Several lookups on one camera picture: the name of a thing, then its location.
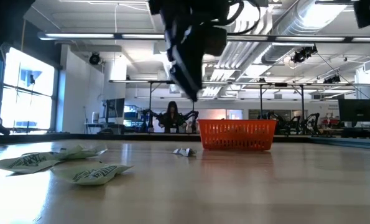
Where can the overhead led light bar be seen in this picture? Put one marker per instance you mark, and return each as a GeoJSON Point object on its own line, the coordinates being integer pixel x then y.
{"type": "Point", "coordinates": [141, 36]}

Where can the orange plastic basket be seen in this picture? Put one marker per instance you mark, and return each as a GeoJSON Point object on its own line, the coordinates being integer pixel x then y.
{"type": "Point", "coordinates": [237, 135]}

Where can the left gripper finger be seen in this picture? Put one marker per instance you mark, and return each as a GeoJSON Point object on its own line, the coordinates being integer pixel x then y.
{"type": "Point", "coordinates": [171, 46]}
{"type": "Point", "coordinates": [189, 68]}

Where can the black ceiling spotlight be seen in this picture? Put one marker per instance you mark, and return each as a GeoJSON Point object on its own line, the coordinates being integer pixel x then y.
{"type": "Point", "coordinates": [94, 58]}

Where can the black aluminium table frame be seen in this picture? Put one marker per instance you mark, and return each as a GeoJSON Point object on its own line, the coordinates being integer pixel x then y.
{"type": "Point", "coordinates": [79, 137]}

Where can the black computer monitor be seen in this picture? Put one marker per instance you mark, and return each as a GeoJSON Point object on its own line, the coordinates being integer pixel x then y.
{"type": "Point", "coordinates": [115, 108]}
{"type": "Point", "coordinates": [357, 109]}

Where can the large window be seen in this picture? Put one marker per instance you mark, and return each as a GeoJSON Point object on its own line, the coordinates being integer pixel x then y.
{"type": "Point", "coordinates": [26, 109]}

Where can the person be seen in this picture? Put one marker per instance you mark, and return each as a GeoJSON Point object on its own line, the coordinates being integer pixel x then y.
{"type": "Point", "coordinates": [172, 119]}

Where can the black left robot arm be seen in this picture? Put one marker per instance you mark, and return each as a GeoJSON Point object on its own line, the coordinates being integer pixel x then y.
{"type": "Point", "coordinates": [1, 18]}

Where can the black background robot arm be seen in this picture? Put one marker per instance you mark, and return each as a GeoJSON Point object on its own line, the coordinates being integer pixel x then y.
{"type": "Point", "coordinates": [281, 124]}
{"type": "Point", "coordinates": [147, 119]}
{"type": "Point", "coordinates": [312, 119]}
{"type": "Point", "coordinates": [192, 116]}

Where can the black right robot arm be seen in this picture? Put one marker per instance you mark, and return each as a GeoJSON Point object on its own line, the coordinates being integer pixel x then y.
{"type": "Point", "coordinates": [369, 12]}

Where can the black background rig frame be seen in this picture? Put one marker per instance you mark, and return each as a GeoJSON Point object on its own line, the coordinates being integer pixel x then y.
{"type": "Point", "coordinates": [150, 102]}
{"type": "Point", "coordinates": [261, 105]}

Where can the silver ventilation duct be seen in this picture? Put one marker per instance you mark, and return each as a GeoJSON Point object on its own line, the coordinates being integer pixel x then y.
{"type": "Point", "coordinates": [296, 28]}

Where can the black ceiling camera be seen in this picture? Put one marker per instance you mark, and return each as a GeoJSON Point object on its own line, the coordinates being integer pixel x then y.
{"type": "Point", "coordinates": [301, 55]}
{"type": "Point", "coordinates": [332, 79]}

